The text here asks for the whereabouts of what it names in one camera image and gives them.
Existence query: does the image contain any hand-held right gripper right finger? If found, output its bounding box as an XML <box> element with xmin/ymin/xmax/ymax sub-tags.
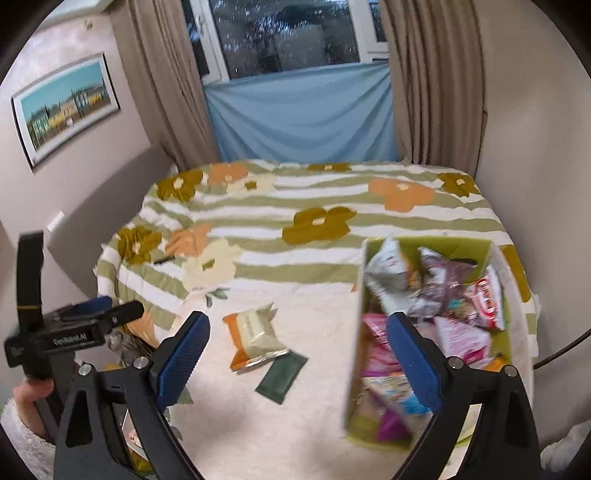
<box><xmin>385</xmin><ymin>311</ymin><xmax>541</xmax><ymax>480</ymax></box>

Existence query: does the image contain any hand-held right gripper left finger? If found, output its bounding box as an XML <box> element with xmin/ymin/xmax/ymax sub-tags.
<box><xmin>55</xmin><ymin>310</ymin><xmax>211</xmax><ymax>480</ymax></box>

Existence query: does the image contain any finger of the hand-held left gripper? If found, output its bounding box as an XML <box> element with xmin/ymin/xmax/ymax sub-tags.
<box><xmin>92</xmin><ymin>301</ymin><xmax>145</xmax><ymax>331</ymax></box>
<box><xmin>62</xmin><ymin>296</ymin><xmax>114</xmax><ymax>322</ymax></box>

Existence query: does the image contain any purple chips snack packet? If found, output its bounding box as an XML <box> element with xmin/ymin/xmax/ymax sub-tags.
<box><xmin>376</xmin><ymin>406</ymin><xmax>414</xmax><ymax>444</ymax></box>

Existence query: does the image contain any white grey snack packet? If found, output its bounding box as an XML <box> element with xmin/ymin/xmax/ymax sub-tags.
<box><xmin>364</xmin><ymin>237</ymin><xmax>421</xmax><ymax>303</ymax></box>

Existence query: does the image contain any green cardboard box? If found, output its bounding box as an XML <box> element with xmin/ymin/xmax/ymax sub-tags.
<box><xmin>342</xmin><ymin>236</ymin><xmax>525</xmax><ymax>450</ymax></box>

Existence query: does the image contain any person's left hand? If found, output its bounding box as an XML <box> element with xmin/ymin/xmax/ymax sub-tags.
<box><xmin>13</xmin><ymin>379</ymin><xmax>56</xmax><ymax>416</ymax></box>

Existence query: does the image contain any pastel colourful snack packet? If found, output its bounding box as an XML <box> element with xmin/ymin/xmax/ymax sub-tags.
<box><xmin>365</xmin><ymin>376</ymin><xmax>432</xmax><ymax>416</ymax></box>

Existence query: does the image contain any magenta snack packet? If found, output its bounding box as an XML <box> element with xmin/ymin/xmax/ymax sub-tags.
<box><xmin>362</xmin><ymin>314</ymin><xmax>402</xmax><ymax>374</ymax></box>

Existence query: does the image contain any pink white snack packet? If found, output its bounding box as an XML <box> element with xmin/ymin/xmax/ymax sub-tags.
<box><xmin>431</xmin><ymin>316</ymin><xmax>492</xmax><ymax>365</ymax></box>

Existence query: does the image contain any orange white snack packet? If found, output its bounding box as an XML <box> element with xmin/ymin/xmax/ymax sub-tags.
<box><xmin>222</xmin><ymin>304</ymin><xmax>291</xmax><ymax>372</ymax></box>

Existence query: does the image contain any dark purple snack packet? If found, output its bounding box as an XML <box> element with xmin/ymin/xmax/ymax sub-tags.
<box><xmin>409</xmin><ymin>247</ymin><xmax>478</xmax><ymax>319</ymax></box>

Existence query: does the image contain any red white snack packet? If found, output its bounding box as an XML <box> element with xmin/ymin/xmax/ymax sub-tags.
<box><xmin>466</xmin><ymin>265</ymin><xmax>506</xmax><ymax>330</ymax></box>

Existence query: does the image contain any dark green snack packet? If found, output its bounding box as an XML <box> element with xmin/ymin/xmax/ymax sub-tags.
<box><xmin>255</xmin><ymin>351</ymin><xmax>309</xmax><ymax>405</ymax></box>

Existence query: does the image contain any cream fleece blanket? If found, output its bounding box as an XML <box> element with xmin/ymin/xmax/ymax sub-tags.
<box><xmin>161</xmin><ymin>277</ymin><xmax>522</xmax><ymax>480</ymax></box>

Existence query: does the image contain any white fluffy garment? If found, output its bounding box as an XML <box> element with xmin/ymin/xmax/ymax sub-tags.
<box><xmin>540</xmin><ymin>420</ymin><xmax>591</xmax><ymax>472</ymax></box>

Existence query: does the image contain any striped floral blanket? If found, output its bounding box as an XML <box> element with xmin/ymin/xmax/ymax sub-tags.
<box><xmin>95</xmin><ymin>158</ymin><xmax>541</xmax><ymax>361</ymax></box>

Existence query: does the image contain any framed landscape picture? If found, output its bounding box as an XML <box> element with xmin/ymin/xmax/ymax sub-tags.
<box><xmin>10</xmin><ymin>52</ymin><xmax>122</xmax><ymax>172</ymax></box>

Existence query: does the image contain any beige curtain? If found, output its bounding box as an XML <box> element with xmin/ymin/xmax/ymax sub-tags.
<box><xmin>108</xmin><ymin>0</ymin><xmax>220</xmax><ymax>171</ymax></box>
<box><xmin>379</xmin><ymin>0</ymin><xmax>488</xmax><ymax>178</ymax></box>

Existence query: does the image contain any blue cloth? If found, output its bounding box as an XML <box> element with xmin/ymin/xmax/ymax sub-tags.
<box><xmin>203</xmin><ymin>62</ymin><xmax>399</xmax><ymax>163</ymax></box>

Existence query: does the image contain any white framed window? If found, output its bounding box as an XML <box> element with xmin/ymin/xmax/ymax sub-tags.
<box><xmin>182</xmin><ymin>0</ymin><xmax>391</xmax><ymax>85</ymax></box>

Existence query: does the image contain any black cable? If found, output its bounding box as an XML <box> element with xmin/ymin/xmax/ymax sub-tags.
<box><xmin>531</xmin><ymin>328</ymin><xmax>591</xmax><ymax>370</ymax></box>

